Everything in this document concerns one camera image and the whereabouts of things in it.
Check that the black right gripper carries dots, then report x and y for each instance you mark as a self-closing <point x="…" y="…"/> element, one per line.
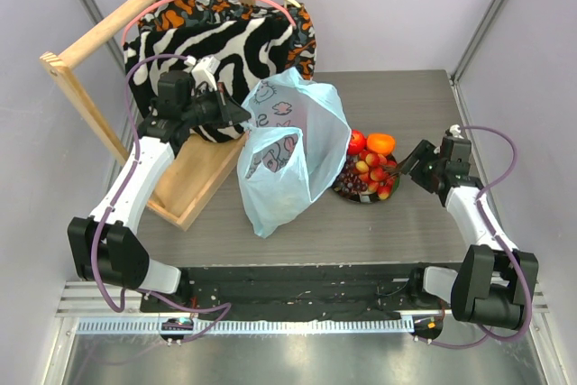
<point x="417" y="162"/>

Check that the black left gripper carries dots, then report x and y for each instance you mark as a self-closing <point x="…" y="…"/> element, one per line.
<point x="228" y="112"/>

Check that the light blue cartoon plastic bag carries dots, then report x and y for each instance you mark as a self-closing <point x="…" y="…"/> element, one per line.
<point x="297" y="141"/>

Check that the yellow pear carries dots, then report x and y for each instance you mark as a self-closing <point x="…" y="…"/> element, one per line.
<point x="291" y="203"/>

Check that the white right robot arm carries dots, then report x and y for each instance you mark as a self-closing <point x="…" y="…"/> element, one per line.
<point x="495" y="283"/>

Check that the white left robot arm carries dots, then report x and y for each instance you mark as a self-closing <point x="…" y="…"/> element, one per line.
<point x="104" y="245"/>

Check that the orange persimmon fruit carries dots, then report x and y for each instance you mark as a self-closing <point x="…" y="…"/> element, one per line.
<point x="381" y="143"/>

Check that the red yellow cherry bunch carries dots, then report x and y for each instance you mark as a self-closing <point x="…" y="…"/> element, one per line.
<point x="376" y="169"/>

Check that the black fruit plate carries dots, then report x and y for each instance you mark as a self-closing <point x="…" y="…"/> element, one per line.
<point x="362" y="183"/>

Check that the zebra pattern fleece garment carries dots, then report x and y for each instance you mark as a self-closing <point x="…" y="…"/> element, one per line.
<point x="248" y="51"/>

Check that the red apple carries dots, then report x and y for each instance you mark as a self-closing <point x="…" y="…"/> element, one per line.
<point x="357" y="143"/>

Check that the dark purple grape bunch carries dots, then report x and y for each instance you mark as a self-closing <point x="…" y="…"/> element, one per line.
<point x="349" y="183"/>

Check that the pink clothes hanger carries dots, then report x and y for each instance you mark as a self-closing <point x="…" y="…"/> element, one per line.
<point x="171" y="14"/>

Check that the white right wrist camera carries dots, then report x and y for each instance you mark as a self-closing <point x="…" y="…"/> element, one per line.
<point x="454" y="131"/>

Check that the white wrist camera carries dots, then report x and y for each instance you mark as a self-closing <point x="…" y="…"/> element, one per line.
<point x="454" y="131"/>
<point x="205" y="67"/>

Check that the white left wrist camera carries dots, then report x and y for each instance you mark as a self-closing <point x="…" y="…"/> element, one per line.
<point x="205" y="67"/>

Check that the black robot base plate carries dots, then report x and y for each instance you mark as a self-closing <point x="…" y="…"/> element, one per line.
<point x="294" y="293"/>

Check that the white slotted cable duct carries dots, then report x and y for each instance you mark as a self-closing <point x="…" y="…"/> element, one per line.
<point x="182" y="326"/>

